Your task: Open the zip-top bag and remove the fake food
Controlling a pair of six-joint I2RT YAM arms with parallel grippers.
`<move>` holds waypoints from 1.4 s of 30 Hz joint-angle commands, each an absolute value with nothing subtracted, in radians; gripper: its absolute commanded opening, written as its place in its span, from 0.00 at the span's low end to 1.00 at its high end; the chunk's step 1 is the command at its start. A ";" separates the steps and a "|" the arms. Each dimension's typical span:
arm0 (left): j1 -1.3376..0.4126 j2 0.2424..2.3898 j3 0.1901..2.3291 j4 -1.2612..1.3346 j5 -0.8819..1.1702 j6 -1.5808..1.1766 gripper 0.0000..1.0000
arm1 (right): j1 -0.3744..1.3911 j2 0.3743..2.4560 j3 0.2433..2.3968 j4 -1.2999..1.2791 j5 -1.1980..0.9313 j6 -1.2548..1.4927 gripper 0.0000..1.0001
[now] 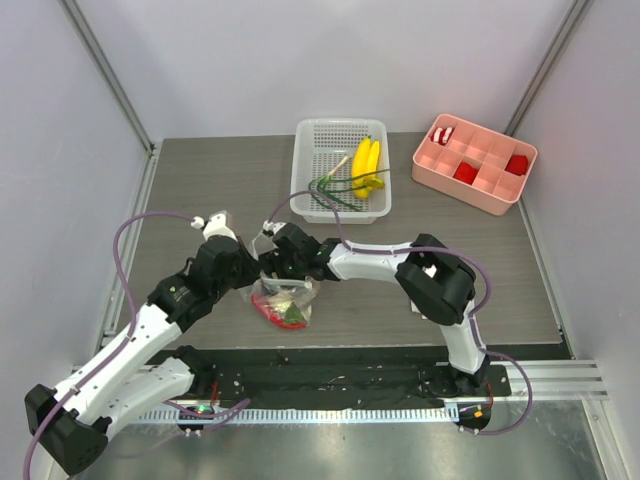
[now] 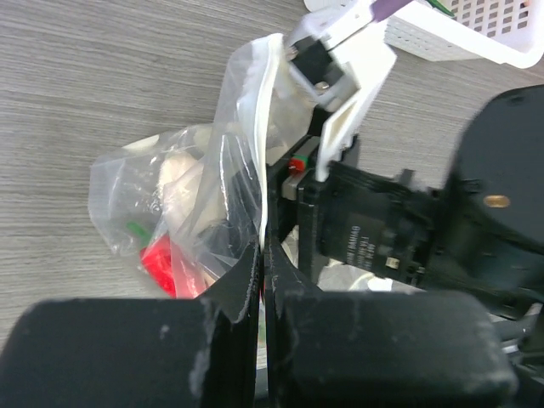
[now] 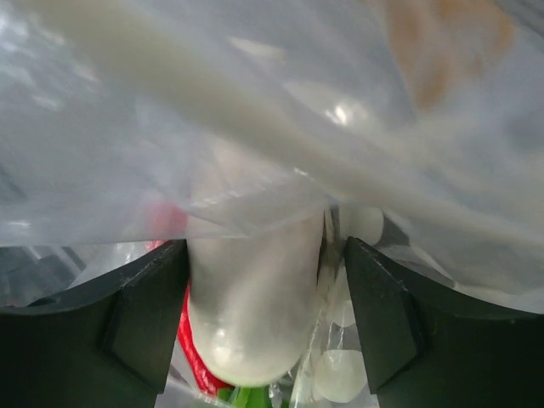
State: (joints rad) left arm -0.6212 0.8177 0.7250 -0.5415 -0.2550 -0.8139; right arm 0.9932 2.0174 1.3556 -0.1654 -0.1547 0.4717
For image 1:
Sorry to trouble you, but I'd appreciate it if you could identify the clear dotted zip top bag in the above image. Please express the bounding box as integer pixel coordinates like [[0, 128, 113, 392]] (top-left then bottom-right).
[[242, 230, 320, 331]]

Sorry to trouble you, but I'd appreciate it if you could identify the red fake chili pepper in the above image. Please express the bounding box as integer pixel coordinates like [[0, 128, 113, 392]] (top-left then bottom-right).
[[251, 294, 308, 330]]

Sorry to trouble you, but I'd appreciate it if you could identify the green fake vegetable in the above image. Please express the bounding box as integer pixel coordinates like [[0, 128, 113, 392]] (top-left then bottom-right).
[[308, 154, 389, 212]]

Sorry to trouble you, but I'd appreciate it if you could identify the yellow fake banana bunch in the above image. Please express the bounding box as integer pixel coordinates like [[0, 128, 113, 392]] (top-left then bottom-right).
[[351, 136, 384, 199]]

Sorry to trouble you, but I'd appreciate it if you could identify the white fake radish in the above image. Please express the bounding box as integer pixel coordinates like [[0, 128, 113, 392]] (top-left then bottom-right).
[[267, 294, 294, 313]]

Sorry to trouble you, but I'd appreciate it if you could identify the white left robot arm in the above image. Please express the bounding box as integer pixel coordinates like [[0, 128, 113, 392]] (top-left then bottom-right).
[[24, 235, 260, 475]]

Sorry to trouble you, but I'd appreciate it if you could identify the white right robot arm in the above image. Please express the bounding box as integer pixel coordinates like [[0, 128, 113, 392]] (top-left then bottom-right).
[[259, 221, 490, 395]]

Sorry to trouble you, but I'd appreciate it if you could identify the red white striped fake food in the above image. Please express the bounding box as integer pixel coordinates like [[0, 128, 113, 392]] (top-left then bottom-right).
[[431, 126, 455, 146]]

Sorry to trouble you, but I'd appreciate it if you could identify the red fake food piece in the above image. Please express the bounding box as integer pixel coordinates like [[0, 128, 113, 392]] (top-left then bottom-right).
[[453, 161, 479, 185], [505, 154, 529, 176]]

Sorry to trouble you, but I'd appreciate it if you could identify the white perforated plastic basket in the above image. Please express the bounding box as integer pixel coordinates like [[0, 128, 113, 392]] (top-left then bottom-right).
[[290, 118, 392, 224]]

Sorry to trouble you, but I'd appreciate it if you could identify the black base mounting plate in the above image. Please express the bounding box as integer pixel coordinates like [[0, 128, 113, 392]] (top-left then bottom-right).
[[185, 346, 511, 410]]

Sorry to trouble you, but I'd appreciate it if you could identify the rolled white towel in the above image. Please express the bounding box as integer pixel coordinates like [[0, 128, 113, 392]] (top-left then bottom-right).
[[410, 301, 426, 318]]

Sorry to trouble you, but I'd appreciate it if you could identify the pink divided organizer box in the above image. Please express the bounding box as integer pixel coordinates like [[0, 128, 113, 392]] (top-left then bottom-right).
[[411, 114, 538, 216]]

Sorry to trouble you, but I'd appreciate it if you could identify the perforated aluminium cable rail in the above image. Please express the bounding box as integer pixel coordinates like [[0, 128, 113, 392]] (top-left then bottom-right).
[[132, 404, 459, 426]]

